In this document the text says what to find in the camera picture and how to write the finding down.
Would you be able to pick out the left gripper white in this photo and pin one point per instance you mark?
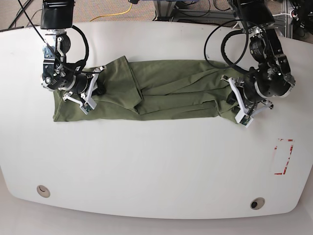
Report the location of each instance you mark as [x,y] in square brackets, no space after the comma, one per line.
[248,109]

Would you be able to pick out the left table cable grommet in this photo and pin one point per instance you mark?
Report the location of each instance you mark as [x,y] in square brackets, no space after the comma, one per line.
[43,191]

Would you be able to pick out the table cable grommet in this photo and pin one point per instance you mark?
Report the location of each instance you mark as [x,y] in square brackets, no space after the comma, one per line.
[43,191]
[257,203]

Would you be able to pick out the red tape rectangle marking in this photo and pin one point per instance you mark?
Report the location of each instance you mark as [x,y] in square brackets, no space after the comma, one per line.
[281,156]

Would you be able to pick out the metal frame rack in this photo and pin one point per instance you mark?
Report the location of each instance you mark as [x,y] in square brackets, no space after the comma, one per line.
[168,11]

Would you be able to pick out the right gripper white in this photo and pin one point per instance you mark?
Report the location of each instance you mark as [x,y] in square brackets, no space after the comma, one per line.
[79,87]

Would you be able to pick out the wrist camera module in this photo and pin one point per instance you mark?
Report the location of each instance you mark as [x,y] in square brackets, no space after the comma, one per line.
[244,119]
[86,107]

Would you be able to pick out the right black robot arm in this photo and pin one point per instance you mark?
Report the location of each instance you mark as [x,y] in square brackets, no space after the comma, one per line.
[58,74]

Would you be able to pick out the olive green t-shirt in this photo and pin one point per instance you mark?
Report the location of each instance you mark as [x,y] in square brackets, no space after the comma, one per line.
[156,90]

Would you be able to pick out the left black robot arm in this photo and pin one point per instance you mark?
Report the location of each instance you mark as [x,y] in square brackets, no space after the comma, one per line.
[273,76]

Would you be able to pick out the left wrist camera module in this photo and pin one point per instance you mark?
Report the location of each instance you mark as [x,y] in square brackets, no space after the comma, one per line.
[244,119]

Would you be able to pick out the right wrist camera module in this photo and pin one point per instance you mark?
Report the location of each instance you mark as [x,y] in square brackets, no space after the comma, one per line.
[86,107]

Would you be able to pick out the right table cable grommet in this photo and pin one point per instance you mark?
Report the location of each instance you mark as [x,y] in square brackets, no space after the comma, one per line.
[257,203]

